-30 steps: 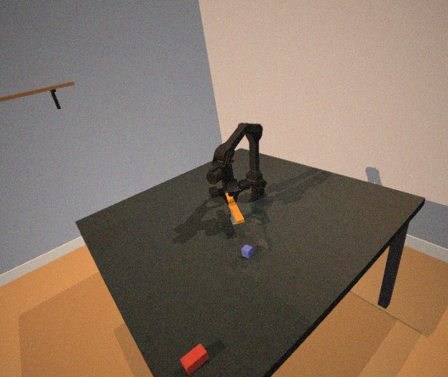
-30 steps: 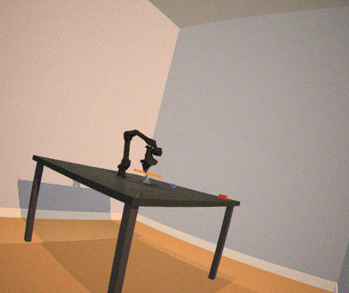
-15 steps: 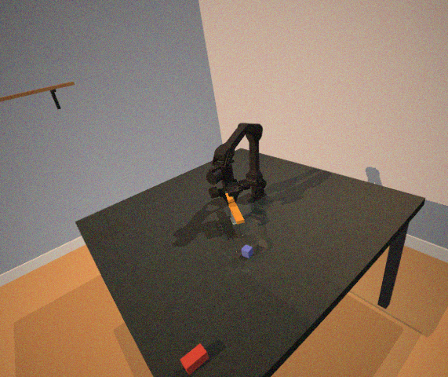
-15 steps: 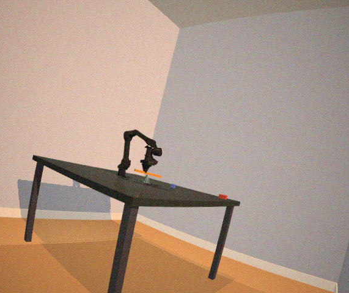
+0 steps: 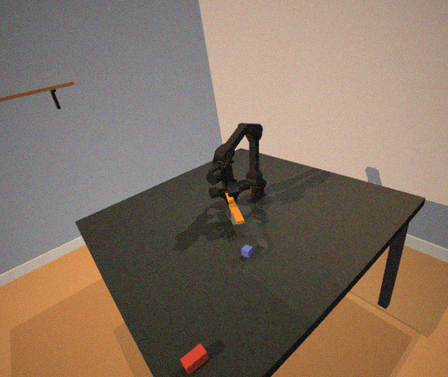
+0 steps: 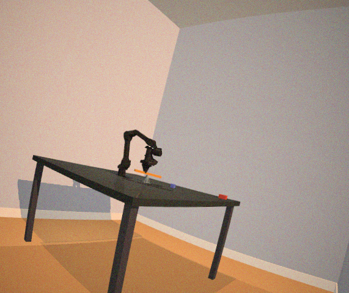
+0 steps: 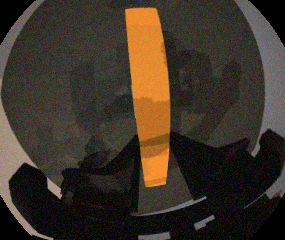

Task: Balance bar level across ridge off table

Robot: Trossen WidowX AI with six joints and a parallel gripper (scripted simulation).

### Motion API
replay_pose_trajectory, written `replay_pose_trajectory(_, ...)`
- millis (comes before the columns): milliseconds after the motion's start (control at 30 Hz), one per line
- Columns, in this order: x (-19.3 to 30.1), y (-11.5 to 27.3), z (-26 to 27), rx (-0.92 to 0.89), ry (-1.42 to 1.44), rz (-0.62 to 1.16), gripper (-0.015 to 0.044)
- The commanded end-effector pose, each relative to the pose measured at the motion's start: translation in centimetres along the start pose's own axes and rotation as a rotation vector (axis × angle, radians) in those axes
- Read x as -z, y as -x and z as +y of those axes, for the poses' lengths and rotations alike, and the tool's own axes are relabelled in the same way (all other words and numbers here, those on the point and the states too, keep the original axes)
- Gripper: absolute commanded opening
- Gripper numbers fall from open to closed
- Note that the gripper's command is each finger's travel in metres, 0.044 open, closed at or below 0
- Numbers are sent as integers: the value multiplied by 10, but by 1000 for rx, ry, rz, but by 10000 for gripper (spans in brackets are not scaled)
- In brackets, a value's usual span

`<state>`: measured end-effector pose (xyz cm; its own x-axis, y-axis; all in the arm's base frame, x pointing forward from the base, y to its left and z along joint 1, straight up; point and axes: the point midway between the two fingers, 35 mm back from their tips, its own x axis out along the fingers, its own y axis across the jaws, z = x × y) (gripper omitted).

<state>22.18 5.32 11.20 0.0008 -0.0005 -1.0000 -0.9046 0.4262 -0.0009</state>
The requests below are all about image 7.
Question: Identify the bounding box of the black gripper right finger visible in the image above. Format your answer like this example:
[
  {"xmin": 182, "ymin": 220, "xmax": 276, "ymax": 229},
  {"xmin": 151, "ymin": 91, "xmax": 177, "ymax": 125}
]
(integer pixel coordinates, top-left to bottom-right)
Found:
[{"xmin": 170, "ymin": 131, "xmax": 250, "ymax": 201}]

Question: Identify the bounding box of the orange bar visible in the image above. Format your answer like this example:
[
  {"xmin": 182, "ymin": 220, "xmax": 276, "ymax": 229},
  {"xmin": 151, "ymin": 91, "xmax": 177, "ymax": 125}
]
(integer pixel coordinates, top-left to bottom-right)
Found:
[{"xmin": 125, "ymin": 7, "xmax": 170, "ymax": 187}]

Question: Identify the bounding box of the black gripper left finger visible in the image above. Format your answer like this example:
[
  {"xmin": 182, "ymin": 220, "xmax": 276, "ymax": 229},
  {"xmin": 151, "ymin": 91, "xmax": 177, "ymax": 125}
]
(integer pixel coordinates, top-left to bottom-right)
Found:
[{"xmin": 61, "ymin": 135, "xmax": 141, "ymax": 213}]

